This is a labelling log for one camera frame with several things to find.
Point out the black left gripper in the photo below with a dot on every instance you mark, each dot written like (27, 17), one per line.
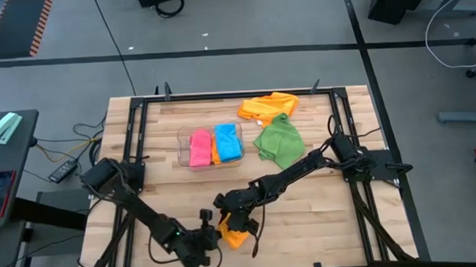
(196, 246)

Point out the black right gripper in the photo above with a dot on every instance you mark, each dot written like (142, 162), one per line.
(239, 210)

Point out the orange microfiber towel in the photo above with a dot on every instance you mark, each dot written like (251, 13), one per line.
(215, 154)
(234, 238)
(267, 106)

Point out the blue microfiber towel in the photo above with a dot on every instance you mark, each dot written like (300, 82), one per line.
(227, 143)

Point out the pink microfiber towel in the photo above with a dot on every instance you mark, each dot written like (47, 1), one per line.
(200, 148)

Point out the green microfiber towel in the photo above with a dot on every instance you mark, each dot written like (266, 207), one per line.
(282, 143)

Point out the clear plastic bin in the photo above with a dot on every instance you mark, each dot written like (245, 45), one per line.
(184, 144)

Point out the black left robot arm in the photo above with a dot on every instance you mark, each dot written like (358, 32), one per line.
(140, 210)

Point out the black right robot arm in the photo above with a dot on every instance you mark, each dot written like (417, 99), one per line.
(300, 171)

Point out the black power adapter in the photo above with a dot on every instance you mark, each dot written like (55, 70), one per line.
(62, 170)

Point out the black side table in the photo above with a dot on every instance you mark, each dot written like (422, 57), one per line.
(5, 159)

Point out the mint green stapler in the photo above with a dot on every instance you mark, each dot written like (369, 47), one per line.
(4, 127)

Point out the grey table foot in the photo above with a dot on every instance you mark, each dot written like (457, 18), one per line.
(466, 116)

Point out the black caster wheel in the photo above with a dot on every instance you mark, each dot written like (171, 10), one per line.
(470, 73)

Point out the black orange-striped floor mat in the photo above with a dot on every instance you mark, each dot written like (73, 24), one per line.
(14, 26)

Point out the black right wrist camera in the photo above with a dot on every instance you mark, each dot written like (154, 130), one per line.
(219, 200)

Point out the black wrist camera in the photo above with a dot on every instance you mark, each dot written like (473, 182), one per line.
(219, 200)
(205, 215)

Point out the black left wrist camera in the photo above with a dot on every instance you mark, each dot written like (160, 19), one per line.
(205, 215)

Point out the black aluminium table frame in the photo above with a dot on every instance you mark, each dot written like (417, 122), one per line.
(236, 95)

